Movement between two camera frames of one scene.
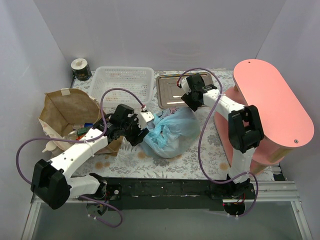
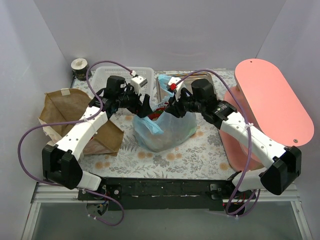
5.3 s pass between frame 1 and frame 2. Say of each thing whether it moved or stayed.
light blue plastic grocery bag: moved
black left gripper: moved
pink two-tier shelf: stayed
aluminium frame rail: stayed
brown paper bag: stayed
